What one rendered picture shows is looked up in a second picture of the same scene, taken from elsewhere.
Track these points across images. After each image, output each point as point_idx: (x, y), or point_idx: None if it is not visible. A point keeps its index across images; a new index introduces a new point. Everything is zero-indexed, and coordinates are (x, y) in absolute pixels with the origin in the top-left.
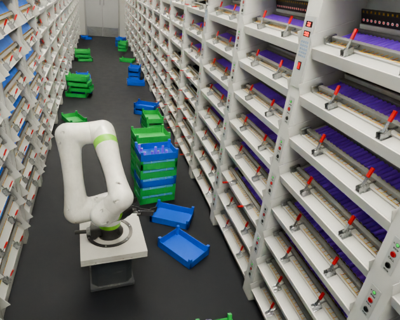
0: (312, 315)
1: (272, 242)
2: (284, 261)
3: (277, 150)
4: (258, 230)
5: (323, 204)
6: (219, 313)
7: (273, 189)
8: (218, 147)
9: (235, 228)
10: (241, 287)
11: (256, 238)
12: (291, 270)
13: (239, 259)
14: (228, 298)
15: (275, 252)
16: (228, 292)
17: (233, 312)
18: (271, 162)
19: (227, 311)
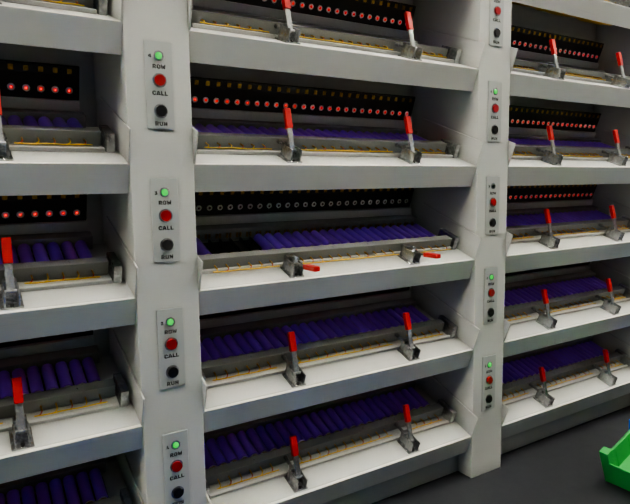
0: (620, 252)
1: (511, 249)
2: (555, 243)
3: (490, 19)
4: (483, 263)
5: (571, 76)
6: (598, 500)
7: (503, 118)
8: None
9: (376, 383)
10: (470, 479)
11: (486, 285)
12: (565, 244)
13: (419, 447)
14: (530, 493)
15: (535, 250)
16: (512, 496)
17: (562, 482)
18: (478, 61)
19: (572, 489)
